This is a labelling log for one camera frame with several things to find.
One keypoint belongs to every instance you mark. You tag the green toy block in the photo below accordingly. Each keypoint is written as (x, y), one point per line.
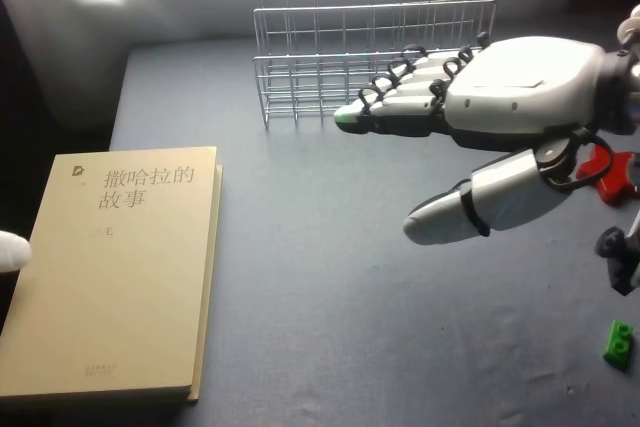
(619, 344)

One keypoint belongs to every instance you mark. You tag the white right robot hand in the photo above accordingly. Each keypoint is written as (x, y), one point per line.
(520, 87)

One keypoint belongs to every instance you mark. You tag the white backdrop cloth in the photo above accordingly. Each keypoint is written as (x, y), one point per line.
(175, 7)

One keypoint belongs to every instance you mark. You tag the beige paperback book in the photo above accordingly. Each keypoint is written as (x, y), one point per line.
(115, 272)

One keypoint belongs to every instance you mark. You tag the red star toy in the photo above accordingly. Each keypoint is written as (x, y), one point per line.
(617, 182)

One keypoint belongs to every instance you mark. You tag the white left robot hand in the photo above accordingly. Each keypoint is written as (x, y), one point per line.
(12, 249)

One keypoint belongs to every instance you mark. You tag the grey table cloth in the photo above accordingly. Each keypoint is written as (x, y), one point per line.
(300, 297)

